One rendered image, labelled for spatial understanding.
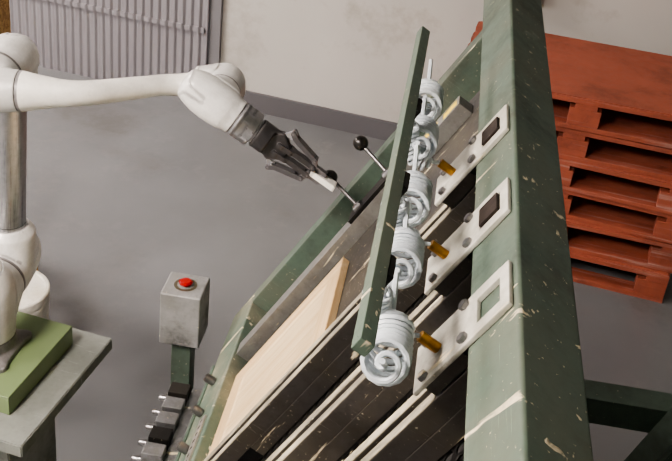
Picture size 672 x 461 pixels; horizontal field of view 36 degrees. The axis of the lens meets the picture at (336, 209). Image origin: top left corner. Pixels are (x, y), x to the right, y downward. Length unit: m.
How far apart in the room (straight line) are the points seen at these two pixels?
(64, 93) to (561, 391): 1.67
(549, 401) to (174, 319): 2.03
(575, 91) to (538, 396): 3.72
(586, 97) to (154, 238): 2.11
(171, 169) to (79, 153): 0.52
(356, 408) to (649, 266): 3.50
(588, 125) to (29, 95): 2.86
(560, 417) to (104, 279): 3.74
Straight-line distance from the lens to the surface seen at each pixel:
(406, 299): 1.93
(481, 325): 1.31
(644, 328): 4.96
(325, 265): 2.65
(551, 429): 1.13
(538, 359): 1.21
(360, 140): 2.54
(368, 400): 1.71
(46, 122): 6.16
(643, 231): 5.04
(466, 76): 2.65
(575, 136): 4.83
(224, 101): 2.48
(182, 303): 3.03
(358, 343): 1.15
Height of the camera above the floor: 2.66
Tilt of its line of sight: 30 degrees down
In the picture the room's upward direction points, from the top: 7 degrees clockwise
